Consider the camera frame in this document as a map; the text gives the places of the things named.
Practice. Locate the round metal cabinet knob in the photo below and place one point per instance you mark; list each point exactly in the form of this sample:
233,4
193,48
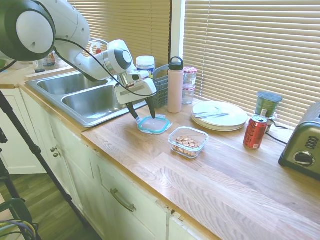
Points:
57,155
53,149

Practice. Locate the colourful printed container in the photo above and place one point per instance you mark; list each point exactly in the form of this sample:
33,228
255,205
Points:
50,59

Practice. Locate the chrome faucet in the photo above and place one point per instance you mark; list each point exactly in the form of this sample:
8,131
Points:
100,41

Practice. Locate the green plastic tub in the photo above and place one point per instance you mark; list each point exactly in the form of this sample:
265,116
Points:
268,103

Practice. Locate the stainless steel toaster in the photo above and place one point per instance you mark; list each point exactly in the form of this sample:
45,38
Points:
305,145

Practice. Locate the clear lid with teal seal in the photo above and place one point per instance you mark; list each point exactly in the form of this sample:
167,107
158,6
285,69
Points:
152,126

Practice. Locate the white dinner plate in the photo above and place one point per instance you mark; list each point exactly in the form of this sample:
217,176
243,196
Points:
225,128
232,112

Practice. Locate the white kitchen cabinet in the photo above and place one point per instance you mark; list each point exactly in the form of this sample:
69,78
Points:
105,180

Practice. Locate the metal table knife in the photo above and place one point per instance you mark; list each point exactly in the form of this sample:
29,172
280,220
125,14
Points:
217,114

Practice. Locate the wide beige window blind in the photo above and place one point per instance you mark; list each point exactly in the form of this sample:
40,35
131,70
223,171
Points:
250,50

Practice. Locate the black camera stand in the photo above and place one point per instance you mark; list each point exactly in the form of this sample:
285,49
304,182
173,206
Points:
37,152

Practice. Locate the square glass food container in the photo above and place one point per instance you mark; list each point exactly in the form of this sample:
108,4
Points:
200,140

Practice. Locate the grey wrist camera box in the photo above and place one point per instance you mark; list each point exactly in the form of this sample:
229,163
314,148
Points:
139,75

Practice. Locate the stainless steel sink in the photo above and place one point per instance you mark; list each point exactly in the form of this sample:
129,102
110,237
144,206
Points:
87,102

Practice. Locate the clear spray bottle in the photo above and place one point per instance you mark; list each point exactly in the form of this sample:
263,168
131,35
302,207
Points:
97,48

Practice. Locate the pink bottle with black cap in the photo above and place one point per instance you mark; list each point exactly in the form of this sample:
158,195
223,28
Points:
175,92

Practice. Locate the grey plastic cutlery basket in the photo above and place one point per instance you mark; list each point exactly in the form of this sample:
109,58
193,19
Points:
161,92

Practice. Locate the red cola can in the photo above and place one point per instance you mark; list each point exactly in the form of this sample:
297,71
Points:
255,133

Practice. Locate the white canister blue label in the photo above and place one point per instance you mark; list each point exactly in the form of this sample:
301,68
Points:
145,66

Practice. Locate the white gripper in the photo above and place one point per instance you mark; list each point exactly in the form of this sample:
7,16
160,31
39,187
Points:
136,91

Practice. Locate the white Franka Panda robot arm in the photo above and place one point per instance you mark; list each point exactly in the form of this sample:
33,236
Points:
70,22

